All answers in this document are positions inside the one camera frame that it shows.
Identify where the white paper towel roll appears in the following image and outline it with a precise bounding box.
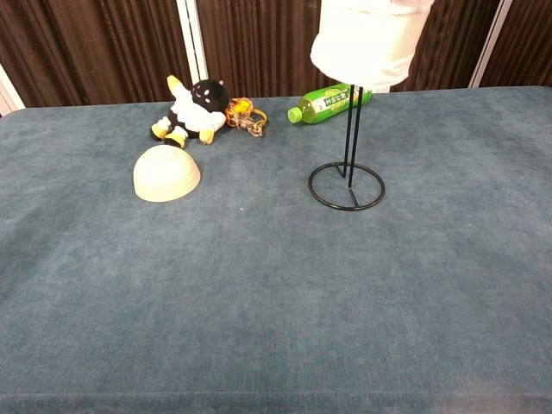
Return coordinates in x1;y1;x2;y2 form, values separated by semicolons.
310;0;435;91

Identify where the brown pleated curtain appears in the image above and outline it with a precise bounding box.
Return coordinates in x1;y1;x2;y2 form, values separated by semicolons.
480;0;552;89
390;0;504;93
196;0;346;98
0;0;193;109

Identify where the green tea plastic bottle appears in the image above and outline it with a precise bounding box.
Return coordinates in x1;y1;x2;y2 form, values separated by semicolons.
287;81;373;126

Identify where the black white plush toy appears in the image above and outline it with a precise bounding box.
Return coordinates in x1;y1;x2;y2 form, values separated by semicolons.
149;74;230;150

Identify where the cream upturned bowl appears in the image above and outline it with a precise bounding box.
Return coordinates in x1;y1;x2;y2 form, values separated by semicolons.
132;144;203;204

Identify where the blue grey tablecloth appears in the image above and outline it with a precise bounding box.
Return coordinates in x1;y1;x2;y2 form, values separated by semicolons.
0;85;552;414

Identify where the black wire towel stand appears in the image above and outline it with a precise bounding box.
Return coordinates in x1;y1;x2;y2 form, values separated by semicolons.
307;84;386;212

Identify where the orange braided rope charm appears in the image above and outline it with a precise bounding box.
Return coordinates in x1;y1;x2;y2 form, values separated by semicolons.
224;97;269;139

